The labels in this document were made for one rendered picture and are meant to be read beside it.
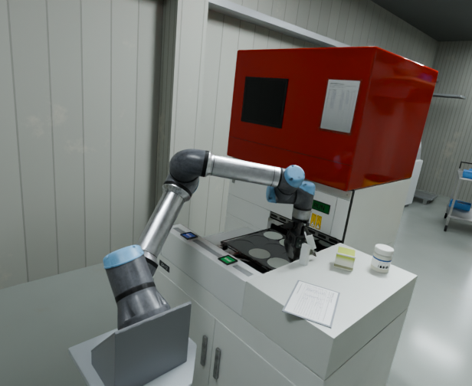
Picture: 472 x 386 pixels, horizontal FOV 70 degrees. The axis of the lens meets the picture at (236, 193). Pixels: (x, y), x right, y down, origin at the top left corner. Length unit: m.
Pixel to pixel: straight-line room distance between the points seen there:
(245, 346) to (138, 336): 0.51
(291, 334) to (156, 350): 0.41
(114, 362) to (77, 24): 2.40
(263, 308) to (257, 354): 0.18
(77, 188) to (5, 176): 0.49
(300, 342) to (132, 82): 2.46
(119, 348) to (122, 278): 0.19
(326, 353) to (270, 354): 0.24
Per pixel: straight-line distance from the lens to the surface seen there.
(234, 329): 1.34
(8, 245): 3.01
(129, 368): 0.97
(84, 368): 1.11
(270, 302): 1.15
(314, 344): 1.09
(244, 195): 2.03
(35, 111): 2.80
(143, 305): 0.98
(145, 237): 1.20
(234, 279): 1.25
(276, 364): 1.24
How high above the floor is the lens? 1.57
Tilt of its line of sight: 16 degrees down
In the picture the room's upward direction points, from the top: 6 degrees clockwise
